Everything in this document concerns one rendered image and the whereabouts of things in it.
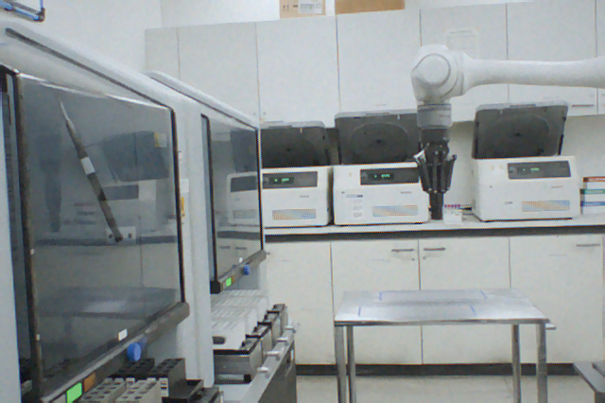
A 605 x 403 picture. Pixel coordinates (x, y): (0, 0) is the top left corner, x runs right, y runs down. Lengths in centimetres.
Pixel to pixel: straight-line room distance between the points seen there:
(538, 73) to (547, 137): 277
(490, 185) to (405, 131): 65
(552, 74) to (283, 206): 256
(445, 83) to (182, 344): 82
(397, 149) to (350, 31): 80
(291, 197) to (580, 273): 171
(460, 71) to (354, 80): 273
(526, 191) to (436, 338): 99
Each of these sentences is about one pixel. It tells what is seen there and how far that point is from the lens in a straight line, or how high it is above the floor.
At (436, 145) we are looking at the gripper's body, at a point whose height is 131.
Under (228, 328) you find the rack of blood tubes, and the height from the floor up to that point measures 86.
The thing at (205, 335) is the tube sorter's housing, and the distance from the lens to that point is 169.
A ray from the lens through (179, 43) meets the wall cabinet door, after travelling 458.
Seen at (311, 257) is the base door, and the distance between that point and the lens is 408.
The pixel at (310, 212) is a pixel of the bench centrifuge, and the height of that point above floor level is 99.
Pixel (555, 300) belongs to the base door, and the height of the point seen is 45.
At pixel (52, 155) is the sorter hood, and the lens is 98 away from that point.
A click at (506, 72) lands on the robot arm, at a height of 147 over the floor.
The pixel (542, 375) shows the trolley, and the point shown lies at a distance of 210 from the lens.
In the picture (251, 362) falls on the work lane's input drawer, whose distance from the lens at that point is 178.
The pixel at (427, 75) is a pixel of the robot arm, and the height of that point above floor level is 146.
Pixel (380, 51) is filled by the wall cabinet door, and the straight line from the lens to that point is 435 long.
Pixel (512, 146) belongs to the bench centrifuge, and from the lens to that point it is 452.
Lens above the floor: 127
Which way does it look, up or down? 3 degrees down
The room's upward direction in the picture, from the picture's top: 2 degrees counter-clockwise
